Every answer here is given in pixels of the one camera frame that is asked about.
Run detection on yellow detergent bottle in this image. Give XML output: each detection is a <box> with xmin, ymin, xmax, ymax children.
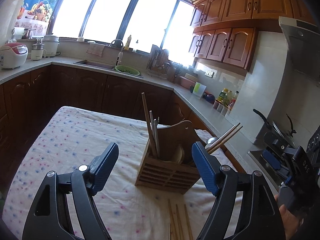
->
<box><xmin>124</xmin><ymin>35</ymin><xmax>132</xmax><ymax>50</ymax></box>

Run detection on pink hanging cloth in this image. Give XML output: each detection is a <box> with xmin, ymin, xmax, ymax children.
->
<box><xmin>86</xmin><ymin>43</ymin><xmax>105</xmax><ymax>57</ymax></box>

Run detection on oil bottles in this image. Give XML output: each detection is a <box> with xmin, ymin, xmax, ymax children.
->
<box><xmin>217</xmin><ymin>88</ymin><xmax>239</xmax><ymax>108</ymax></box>

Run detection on range hood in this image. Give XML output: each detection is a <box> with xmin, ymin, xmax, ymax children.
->
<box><xmin>279</xmin><ymin>16</ymin><xmax>320</xmax><ymax>82</ymax></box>

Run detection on spice jars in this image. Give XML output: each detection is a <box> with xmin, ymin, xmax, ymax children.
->
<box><xmin>213</xmin><ymin>100</ymin><xmax>231</xmax><ymax>116</ymax></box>

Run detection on steel spoon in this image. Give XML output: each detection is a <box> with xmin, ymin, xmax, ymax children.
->
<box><xmin>206</xmin><ymin>137</ymin><xmax>219</xmax><ymax>145</ymax></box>

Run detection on paper towel roll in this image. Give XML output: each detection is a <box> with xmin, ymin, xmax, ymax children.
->
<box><xmin>11</xmin><ymin>27</ymin><xmax>25</xmax><ymax>40</ymax></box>

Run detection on dish rack with boards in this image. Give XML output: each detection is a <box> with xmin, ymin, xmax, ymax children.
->
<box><xmin>146</xmin><ymin>44</ymin><xmax>174</xmax><ymax>80</ymax></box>

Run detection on wooden utensil holder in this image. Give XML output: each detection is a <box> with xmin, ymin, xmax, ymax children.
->
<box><xmin>135</xmin><ymin>120</ymin><xmax>205</xmax><ymax>194</ymax></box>

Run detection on kitchen sink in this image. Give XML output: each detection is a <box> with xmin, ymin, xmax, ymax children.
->
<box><xmin>76</xmin><ymin>60</ymin><xmax>143</xmax><ymax>78</ymax></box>

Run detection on person's right hand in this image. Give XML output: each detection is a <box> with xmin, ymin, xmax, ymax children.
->
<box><xmin>279</xmin><ymin>204</ymin><xmax>303</xmax><ymax>239</ymax></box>

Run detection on wall power outlet strip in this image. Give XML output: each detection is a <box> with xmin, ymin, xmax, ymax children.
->
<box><xmin>205</xmin><ymin>70</ymin><xmax>217</xmax><ymax>78</ymax></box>

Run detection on pink container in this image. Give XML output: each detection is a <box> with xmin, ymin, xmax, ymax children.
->
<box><xmin>180</xmin><ymin>73</ymin><xmax>198</xmax><ymax>89</ymax></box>

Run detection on kitchen faucet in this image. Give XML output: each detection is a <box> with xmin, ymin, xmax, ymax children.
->
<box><xmin>108</xmin><ymin>38</ymin><xmax>125</xmax><ymax>66</ymax></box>

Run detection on clear jug green lid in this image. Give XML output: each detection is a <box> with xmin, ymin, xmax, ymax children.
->
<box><xmin>193</xmin><ymin>82</ymin><xmax>206</xmax><ymax>98</ymax></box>

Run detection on tropical fruit poster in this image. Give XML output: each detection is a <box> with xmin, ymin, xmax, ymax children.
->
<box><xmin>14</xmin><ymin>0</ymin><xmax>58</xmax><ymax>36</ymax></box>

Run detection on black wok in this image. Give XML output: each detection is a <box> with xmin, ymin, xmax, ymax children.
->
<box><xmin>253</xmin><ymin>109</ymin><xmax>297</xmax><ymax>148</ymax></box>

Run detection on white red rice cooker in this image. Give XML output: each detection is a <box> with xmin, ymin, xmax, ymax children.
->
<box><xmin>0</xmin><ymin>42</ymin><xmax>28</xmax><ymax>69</ymax></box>

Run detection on wooden cabinets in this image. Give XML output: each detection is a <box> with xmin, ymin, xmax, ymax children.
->
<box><xmin>0</xmin><ymin>64</ymin><xmax>246</xmax><ymax>185</ymax></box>
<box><xmin>188</xmin><ymin>0</ymin><xmax>316</xmax><ymax>71</ymax></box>

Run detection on green colander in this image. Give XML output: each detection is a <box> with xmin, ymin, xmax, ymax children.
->
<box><xmin>114</xmin><ymin>66</ymin><xmax>140</xmax><ymax>76</ymax></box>

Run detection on upper wooden cabinets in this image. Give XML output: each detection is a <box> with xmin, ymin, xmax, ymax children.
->
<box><xmin>188</xmin><ymin>0</ymin><xmax>316</xmax><ymax>71</ymax></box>

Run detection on white dotted tablecloth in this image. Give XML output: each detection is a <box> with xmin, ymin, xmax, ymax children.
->
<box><xmin>2</xmin><ymin>106</ymin><xmax>245</xmax><ymax>240</ymax></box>

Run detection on small white cooker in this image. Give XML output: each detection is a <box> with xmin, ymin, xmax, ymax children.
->
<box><xmin>30</xmin><ymin>38</ymin><xmax>47</xmax><ymax>61</ymax></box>

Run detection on lower wooden cabinets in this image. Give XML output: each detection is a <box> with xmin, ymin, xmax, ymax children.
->
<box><xmin>0</xmin><ymin>64</ymin><xmax>246</xmax><ymax>185</ymax></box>

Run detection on tall white cooker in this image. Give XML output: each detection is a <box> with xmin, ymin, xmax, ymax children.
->
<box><xmin>42</xmin><ymin>35</ymin><xmax>59</xmax><ymax>57</ymax></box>

